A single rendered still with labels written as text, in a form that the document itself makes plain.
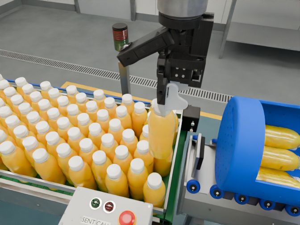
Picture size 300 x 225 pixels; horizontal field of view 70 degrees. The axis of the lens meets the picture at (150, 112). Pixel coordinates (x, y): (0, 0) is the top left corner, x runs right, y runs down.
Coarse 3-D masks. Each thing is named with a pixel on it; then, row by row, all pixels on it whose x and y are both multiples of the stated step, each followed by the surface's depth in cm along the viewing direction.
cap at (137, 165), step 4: (132, 160) 62; (136, 160) 62; (140, 160) 62; (132, 164) 61; (136, 164) 61; (140, 164) 61; (132, 168) 61; (136, 168) 60; (140, 168) 60; (136, 172) 61
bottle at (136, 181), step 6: (144, 168) 63; (132, 174) 62; (138, 174) 62; (144, 174) 63; (132, 180) 63; (138, 180) 62; (144, 180) 63; (132, 186) 65; (138, 186) 64; (132, 192) 69; (138, 192) 67; (138, 198) 70
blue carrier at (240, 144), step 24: (240, 96) 63; (240, 120) 53; (264, 120) 53; (288, 120) 71; (240, 144) 52; (216, 168) 71; (240, 168) 52; (240, 192) 58; (264, 192) 54; (288, 192) 52
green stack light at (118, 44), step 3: (114, 39) 88; (126, 39) 88; (114, 42) 89; (117, 42) 88; (120, 42) 88; (123, 42) 88; (126, 42) 89; (114, 45) 90; (117, 45) 89; (120, 45) 89; (123, 45) 89; (117, 48) 90; (120, 48) 90
